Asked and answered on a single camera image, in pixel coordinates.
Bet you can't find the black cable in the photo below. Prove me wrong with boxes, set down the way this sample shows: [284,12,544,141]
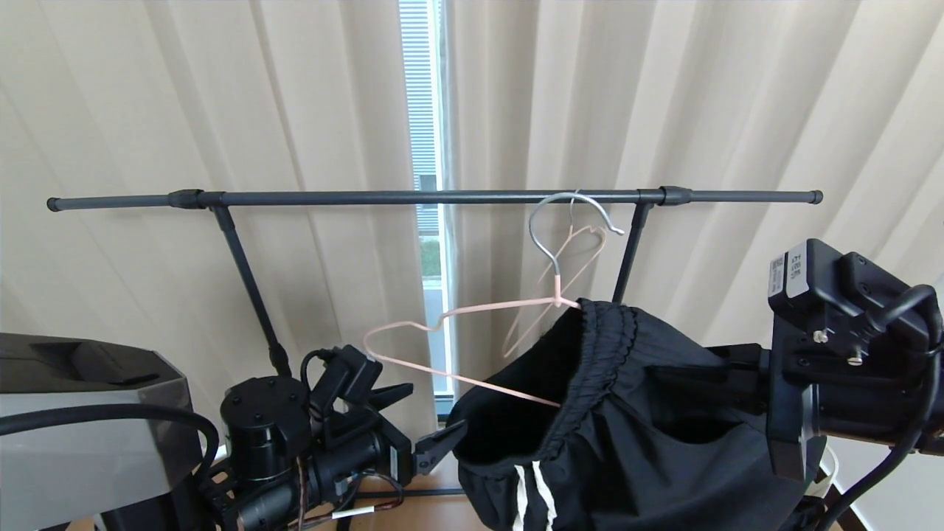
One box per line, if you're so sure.
[0,403,220,476]
[817,284,944,531]

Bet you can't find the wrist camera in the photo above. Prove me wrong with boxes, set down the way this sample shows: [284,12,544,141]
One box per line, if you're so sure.
[301,345,384,432]
[767,238,931,369]

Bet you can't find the black clothes rack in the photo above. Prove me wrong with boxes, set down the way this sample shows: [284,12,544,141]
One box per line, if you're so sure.
[46,186,824,497]

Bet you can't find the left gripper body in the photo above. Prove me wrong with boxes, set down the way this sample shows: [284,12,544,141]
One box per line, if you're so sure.
[306,424,415,508]

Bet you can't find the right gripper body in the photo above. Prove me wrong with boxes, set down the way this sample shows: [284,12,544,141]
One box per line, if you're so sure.
[767,347,944,482]

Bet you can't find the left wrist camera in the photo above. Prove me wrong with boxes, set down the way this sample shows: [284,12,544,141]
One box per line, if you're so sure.
[301,345,384,432]

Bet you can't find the beige curtain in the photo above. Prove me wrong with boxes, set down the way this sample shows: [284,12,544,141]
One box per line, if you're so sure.
[0,0,443,436]
[441,0,944,428]

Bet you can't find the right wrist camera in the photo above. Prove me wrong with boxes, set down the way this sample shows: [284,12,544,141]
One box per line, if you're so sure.
[767,238,931,369]

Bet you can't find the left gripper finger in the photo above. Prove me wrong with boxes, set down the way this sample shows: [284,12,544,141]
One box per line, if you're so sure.
[367,383,414,412]
[414,420,469,476]

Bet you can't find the pink clothes hanger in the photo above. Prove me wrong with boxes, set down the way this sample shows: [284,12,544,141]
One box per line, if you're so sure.
[501,190,608,360]
[363,192,625,408]

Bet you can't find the black shorts with white stripes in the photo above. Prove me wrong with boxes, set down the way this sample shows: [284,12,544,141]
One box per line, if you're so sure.
[446,297,816,531]

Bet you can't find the window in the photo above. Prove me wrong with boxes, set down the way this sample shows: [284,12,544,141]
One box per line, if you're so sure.
[398,0,457,417]

